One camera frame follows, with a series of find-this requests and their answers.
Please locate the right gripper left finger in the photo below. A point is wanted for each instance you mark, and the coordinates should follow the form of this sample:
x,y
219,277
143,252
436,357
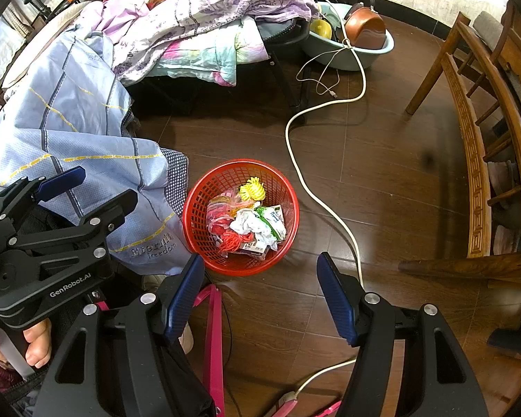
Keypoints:
x,y
129,362

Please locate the crumpled white paper trash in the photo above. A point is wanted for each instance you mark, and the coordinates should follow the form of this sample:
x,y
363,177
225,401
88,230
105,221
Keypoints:
x,y
267,223

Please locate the red plastic mesh basket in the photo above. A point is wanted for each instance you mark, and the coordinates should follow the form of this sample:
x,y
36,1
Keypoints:
x,y
231,175

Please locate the wooden armchair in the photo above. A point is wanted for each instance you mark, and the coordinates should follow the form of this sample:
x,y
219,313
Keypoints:
x,y
461,47

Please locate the yellow yarn bundle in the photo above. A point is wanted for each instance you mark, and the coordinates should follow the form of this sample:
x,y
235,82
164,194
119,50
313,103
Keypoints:
x,y
252,190

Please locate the teal plastic basin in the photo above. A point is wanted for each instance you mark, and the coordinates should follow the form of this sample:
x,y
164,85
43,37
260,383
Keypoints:
x,y
334,53

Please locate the pastel tie-dye blanket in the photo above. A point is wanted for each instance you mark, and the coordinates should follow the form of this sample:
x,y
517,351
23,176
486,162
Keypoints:
x,y
214,56

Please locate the light blue bed blanket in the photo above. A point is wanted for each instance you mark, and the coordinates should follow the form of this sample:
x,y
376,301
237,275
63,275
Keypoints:
x,y
71,110

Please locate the pink items plastic bag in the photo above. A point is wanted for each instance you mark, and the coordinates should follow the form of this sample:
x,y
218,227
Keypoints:
x,y
222,210

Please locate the red yarn bundle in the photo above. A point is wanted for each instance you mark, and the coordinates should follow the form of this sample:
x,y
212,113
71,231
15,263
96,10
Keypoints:
x,y
231,241

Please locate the purple floral quilt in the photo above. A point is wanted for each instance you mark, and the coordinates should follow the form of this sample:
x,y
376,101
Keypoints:
x,y
139,35

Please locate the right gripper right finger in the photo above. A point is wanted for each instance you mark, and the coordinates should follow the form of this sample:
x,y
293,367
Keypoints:
x,y
437,379

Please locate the left hand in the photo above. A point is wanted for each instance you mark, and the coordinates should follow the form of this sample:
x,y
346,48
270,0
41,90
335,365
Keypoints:
x,y
39,347

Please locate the cream pillow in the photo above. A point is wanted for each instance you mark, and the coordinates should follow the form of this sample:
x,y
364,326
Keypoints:
x,y
40,42

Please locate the copper brown pot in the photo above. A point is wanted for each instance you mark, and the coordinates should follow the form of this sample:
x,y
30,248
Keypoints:
x,y
365,28

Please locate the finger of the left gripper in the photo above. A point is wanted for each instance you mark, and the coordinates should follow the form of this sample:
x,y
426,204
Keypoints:
x,y
59,184
93,228

